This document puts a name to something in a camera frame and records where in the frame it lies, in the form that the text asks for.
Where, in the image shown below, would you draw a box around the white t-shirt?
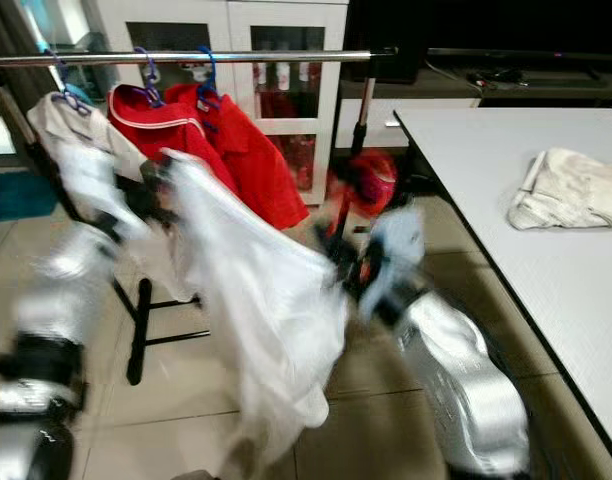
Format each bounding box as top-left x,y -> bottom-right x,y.
161,150 -> 351,471

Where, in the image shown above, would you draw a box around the purple plastic hanger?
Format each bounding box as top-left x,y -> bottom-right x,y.
133,47 -> 163,109
46,52 -> 93,111

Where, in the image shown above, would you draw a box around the blue plastic hanger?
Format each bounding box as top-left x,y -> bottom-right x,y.
194,46 -> 223,112

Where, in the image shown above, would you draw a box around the red polo shirt white trim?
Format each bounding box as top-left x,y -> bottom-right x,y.
106,85 -> 237,197

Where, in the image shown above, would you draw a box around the pink plastic container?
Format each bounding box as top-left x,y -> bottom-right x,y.
349,152 -> 398,214

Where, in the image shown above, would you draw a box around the plain red shirt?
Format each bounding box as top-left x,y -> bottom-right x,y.
166,82 -> 311,232

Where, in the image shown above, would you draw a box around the teal rug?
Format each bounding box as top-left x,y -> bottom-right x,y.
0,170 -> 42,225

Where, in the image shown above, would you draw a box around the white table black legs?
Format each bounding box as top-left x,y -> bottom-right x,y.
391,105 -> 612,477

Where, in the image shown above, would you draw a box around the white low drawer unit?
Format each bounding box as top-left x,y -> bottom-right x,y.
331,95 -> 447,152

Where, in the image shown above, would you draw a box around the white glass-door cabinet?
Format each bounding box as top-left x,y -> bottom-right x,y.
91,0 -> 350,207

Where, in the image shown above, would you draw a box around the black television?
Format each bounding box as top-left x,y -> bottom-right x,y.
346,0 -> 612,57

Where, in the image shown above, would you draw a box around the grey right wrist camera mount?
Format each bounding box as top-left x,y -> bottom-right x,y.
361,205 -> 428,322

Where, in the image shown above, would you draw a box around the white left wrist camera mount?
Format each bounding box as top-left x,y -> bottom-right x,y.
61,145 -> 147,242

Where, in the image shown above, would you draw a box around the black clothes rack silver rail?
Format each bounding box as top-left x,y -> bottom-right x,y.
0,46 -> 399,387

